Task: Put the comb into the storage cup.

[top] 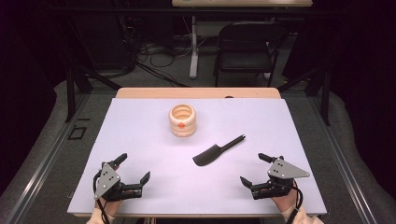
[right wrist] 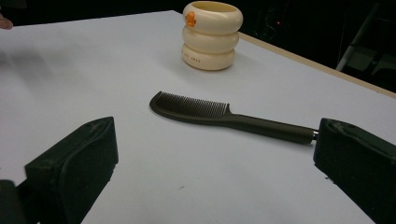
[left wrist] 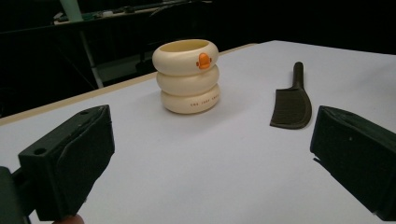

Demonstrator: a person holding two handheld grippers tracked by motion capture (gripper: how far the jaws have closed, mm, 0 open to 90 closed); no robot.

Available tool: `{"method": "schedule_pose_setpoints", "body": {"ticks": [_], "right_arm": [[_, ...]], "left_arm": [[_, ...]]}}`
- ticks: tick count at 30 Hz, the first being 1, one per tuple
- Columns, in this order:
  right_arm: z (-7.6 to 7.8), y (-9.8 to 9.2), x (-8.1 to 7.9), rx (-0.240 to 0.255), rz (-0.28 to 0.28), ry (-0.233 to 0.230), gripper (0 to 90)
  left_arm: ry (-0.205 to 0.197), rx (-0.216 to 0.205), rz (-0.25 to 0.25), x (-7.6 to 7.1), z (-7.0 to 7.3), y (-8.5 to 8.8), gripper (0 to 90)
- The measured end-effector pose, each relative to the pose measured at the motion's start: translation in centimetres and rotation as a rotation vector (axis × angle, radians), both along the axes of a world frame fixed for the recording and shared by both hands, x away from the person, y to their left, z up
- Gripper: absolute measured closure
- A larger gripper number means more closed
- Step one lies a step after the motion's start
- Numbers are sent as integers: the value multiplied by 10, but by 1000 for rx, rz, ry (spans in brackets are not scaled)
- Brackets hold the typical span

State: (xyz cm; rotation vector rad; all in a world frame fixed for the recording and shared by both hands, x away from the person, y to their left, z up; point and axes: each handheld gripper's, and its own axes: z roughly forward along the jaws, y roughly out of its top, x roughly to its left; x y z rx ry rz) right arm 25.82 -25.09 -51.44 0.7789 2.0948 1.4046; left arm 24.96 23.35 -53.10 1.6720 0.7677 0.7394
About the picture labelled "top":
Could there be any person's right hand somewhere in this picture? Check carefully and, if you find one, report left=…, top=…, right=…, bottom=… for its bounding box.
left=270, top=189, right=299, bottom=216

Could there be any person's left hand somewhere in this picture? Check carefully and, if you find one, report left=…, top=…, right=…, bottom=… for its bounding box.
left=96, top=199, right=122, bottom=217

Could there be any cream ribbed holder cup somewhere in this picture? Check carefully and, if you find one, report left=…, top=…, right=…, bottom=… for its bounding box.
left=168, top=103, right=197, bottom=138

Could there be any bundle of floor cables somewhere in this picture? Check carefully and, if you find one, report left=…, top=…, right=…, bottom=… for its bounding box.
left=134, top=36, right=192, bottom=88

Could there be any black folding chair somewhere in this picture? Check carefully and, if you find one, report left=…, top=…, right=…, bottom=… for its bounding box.
left=213, top=21, right=289, bottom=88

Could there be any white table mat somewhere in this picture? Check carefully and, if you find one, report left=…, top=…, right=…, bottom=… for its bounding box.
left=66, top=97, right=328, bottom=217

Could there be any aluminium floor rail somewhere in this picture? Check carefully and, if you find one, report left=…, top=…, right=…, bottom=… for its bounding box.
left=4, top=92, right=92, bottom=224
left=306, top=94, right=377, bottom=224

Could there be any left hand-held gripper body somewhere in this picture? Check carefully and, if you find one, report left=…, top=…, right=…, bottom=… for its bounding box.
left=92, top=161, right=145, bottom=202

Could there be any desk with white leg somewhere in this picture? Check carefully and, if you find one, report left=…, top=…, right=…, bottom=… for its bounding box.
left=171, top=0, right=314, bottom=79

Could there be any left hand-held gripper cable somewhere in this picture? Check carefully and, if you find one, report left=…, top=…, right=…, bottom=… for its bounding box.
left=92, top=169, right=111, bottom=224

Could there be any right hand-held gripper cable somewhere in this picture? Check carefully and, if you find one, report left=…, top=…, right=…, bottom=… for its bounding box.
left=284, top=178, right=304, bottom=224

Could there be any hand-held gripper cable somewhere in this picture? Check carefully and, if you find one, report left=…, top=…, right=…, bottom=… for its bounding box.
left=284, top=178, right=304, bottom=224
left=92, top=169, right=111, bottom=224

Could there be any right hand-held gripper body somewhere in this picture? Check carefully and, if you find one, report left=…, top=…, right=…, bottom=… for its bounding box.
left=250, top=158, right=311, bottom=201

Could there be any black metal stand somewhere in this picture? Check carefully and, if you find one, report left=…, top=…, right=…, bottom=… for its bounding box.
left=64, top=18, right=123, bottom=124
left=276, top=66, right=332, bottom=127

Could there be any light wooden table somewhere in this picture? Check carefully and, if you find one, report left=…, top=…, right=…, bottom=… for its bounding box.
left=73, top=87, right=325, bottom=218

